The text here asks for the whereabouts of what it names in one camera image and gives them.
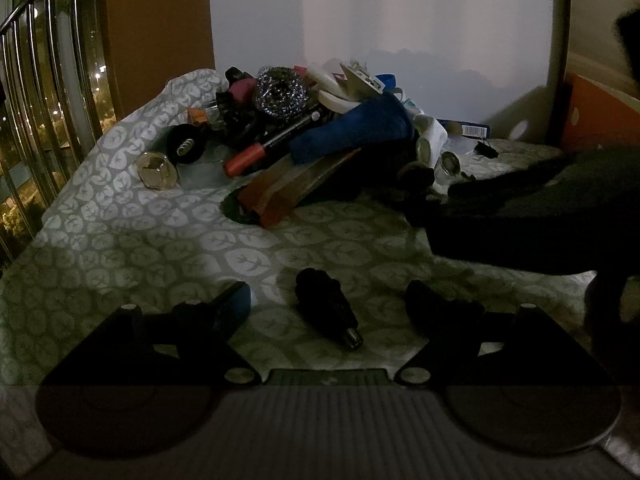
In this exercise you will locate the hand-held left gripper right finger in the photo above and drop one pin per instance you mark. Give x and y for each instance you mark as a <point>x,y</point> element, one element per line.
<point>417,300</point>

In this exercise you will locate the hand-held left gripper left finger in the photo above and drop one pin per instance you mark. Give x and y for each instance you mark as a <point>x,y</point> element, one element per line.
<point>241,305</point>

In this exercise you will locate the black cylindrical plug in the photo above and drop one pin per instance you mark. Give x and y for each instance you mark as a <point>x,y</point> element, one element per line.
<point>322,300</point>

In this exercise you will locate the dark jar with gold lid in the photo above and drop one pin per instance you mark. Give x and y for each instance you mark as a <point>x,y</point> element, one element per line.
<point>157,170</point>

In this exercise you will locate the leaf-patterned grey tablecloth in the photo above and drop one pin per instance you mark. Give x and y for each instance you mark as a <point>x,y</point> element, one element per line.
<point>150,250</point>

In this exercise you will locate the black storage box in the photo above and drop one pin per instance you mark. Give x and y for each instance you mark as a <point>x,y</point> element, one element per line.
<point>525,220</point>

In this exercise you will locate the black marker with orange cap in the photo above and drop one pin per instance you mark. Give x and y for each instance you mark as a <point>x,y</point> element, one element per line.
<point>260,152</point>

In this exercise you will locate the black binder clip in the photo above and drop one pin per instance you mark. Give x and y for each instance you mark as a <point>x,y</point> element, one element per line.
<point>486,149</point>

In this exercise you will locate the black round spool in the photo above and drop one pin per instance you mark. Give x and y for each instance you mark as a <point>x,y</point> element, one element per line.
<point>185,144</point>

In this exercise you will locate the blue box with barcode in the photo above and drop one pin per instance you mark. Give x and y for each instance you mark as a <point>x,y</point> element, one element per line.
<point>467,129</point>

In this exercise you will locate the blue cloth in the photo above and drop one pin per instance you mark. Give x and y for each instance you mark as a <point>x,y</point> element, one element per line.
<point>350,127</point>

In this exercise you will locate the pink cloth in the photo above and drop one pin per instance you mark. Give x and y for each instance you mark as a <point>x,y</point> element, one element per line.
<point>241,91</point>

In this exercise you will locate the steel wool scrubber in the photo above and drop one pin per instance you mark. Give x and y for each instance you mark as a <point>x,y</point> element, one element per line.
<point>280,92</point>

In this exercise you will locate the white tape roll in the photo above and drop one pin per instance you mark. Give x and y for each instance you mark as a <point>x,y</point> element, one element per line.
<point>332,91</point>

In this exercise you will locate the black spray bottle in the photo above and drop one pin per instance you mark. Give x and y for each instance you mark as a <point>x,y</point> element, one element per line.
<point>235,74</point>

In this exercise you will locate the orange box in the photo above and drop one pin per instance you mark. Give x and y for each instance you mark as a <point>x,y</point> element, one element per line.
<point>605,115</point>

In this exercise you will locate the brown wooden pillar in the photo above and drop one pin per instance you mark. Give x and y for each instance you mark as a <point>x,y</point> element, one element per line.
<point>160,35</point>

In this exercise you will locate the metal window railing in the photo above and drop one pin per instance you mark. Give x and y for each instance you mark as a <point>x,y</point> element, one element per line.
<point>45,85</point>

